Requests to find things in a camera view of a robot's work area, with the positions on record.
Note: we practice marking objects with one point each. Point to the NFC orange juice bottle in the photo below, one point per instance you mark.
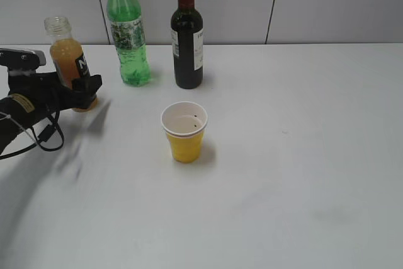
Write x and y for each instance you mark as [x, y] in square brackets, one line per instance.
[66, 52]

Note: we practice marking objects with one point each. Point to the green plastic soda bottle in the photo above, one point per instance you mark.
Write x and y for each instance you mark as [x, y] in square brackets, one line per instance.
[127, 31]

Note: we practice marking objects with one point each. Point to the dark red wine bottle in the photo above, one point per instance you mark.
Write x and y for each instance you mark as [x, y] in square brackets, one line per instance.
[187, 41]

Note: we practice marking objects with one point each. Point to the yellow paper cup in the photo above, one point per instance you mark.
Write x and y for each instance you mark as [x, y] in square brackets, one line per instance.
[184, 124]

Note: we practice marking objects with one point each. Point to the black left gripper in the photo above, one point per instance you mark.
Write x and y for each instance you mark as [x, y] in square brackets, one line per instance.
[48, 95]

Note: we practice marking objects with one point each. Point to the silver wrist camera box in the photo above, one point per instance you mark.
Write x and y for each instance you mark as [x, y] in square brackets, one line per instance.
[22, 62]

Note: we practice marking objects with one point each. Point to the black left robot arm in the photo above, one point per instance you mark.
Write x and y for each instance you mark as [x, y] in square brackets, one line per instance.
[13, 109]

